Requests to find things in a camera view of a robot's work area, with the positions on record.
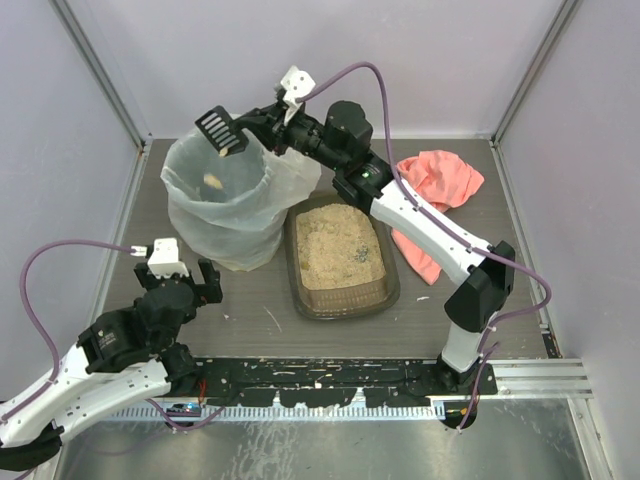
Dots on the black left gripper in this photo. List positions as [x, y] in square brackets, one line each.
[208, 288]

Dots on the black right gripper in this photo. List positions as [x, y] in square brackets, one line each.
[273, 126]

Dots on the black slotted litter scoop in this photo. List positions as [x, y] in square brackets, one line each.
[216, 125]

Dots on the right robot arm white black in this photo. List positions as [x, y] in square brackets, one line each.
[482, 274]

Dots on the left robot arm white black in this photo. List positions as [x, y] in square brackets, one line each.
[126, 356]

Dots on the beige cat litter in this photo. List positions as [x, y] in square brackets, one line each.
[337, 248]

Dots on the dark translucent litter box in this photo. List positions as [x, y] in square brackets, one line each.
[364, 299]

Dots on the translucent plastic trash bag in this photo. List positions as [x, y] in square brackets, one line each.
[232, 209]

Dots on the pink cloth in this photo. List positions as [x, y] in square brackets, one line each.
[445, 181]

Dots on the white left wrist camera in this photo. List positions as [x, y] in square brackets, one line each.
[164, 261]

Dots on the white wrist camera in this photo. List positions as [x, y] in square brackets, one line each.
[164, 261]
[294, 85]

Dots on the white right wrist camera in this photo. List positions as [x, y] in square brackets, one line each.
[294, 85]

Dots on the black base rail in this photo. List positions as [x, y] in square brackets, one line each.
[253, 382]

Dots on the grey slotted cable duct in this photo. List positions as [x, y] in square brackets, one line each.
[356, 411]

